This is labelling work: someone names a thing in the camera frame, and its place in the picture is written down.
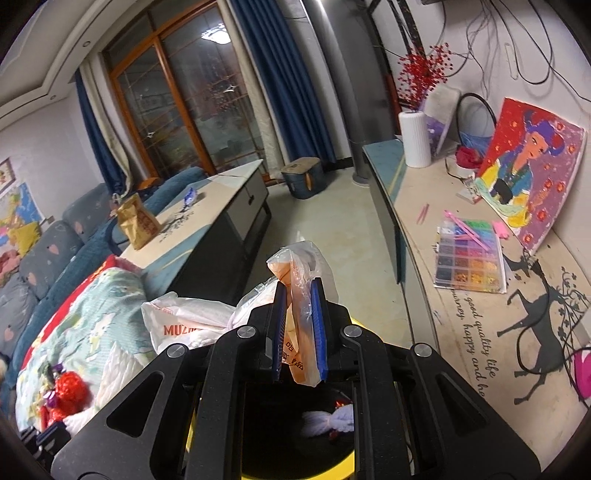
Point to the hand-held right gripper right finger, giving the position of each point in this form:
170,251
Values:
319,332

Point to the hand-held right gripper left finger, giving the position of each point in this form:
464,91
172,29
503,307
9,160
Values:
276,332

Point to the yellow trash bin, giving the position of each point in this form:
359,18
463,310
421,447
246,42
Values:
364,325

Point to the clear orange plastic bag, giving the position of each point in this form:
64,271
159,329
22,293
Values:
300,263

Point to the white tissue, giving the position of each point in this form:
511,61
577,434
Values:
328,420

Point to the white plastic bag orange print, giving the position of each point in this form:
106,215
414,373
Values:
184,318

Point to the grey tv cabinet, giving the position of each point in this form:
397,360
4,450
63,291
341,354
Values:
415,240

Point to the grey coffee table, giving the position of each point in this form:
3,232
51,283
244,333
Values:
217,198

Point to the blue storage box wooden lid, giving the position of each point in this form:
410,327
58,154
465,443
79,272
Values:
304,177

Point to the pink tweezers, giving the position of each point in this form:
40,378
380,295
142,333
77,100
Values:
423,212

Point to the blue shiny wrapper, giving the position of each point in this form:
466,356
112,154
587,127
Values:
191,196

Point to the white pleated paper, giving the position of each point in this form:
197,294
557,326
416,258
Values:
122,378

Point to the clear bead organiser box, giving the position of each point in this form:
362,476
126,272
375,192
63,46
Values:
471,263

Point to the gold paper bag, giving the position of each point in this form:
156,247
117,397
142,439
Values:
136,224

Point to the blue sofa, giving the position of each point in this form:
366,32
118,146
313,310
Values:
180,182

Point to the cartoon cat printed blanket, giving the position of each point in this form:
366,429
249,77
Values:
92,314

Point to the small booklet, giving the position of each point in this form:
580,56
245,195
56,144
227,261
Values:
468,191

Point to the red crumpled wrapper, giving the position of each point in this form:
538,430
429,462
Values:
71,394

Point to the white ribbed vase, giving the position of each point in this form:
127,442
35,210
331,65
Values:
414,138

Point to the grey heart-print sofa cushion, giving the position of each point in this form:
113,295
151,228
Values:
16,314
90,210
48,258

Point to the wide blue curtain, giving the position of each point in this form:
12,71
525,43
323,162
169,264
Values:
286,83

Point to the wooden framed window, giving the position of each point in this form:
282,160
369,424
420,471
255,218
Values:
184,92

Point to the narrow blue curtain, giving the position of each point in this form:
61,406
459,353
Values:
99,134

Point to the colourful figure painting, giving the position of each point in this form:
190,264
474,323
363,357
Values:
531,170

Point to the yellow pillow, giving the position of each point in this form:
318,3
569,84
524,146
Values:
25,237

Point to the pink red cloth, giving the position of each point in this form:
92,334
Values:
9,264

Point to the red berry branches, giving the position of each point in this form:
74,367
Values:
422,74

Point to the world map poster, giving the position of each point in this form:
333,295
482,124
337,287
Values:
23,207

